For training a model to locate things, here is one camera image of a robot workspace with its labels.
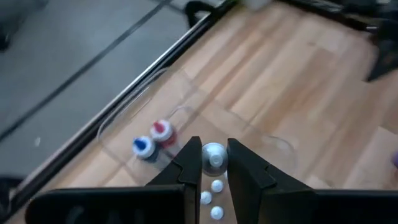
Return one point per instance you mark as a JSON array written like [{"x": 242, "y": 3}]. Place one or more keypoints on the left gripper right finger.
[{"x": 280, "y": 205}]

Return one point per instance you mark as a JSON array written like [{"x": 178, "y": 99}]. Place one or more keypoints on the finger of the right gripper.
[
  {"x": 390, "y": 63},
  {"x": 380, "y": 54}
]

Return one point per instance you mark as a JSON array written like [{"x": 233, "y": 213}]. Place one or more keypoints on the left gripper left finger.
[{"x": 140, "y": 205}]

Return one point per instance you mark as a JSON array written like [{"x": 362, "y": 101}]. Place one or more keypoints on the blue food coloring bottle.
[{"x": 143, "y": 146}]

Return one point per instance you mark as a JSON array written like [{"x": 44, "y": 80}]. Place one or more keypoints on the pink food coloring bottle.
[{"x": 161, "y": 130}]

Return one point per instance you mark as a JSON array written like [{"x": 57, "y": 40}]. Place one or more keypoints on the small orange label dropper bottle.
[{"x": 214, "y": 160}]

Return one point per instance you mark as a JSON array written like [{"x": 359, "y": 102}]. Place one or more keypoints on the clear plastic bin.
[{"x": 130, "y": 124}]

